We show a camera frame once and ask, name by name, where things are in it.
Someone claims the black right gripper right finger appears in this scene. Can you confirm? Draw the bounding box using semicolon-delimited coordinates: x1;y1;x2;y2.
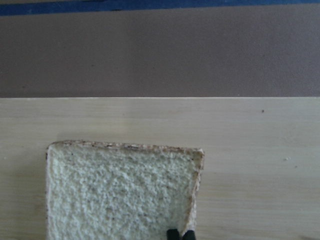
182;230;196;240

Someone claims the bread slice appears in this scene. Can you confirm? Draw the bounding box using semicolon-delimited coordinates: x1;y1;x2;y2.
45;140;205;240

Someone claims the wooden cutting board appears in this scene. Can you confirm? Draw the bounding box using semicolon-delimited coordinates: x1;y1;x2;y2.
0;97;320;240

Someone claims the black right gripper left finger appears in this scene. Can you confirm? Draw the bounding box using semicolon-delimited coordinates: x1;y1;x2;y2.
166;229;180;240

